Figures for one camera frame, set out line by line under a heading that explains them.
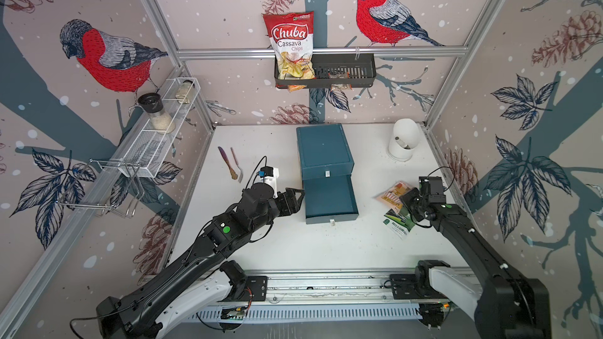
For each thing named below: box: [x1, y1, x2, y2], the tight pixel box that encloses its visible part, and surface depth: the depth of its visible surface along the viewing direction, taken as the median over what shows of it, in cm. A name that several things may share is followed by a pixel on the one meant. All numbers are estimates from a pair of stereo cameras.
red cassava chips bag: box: [262, 10, 316, 92], surface depth 85 cm
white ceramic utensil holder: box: [387, 117, 422, 162], surface depth 103 cm
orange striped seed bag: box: [372, 180, 413, 214], surface depth 92 cm
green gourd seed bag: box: [382, 206, 416, 241], surface depth 89 cm
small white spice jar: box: [175, 80, 195, 105], surface depth 87 cm
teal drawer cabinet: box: [296, 123, 355, 181], surface depth 85 cm
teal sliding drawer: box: [303, 174, 359, 226], surface depth 83 cm
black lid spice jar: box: [137, 92, 176, 135], surface depth 72 cm
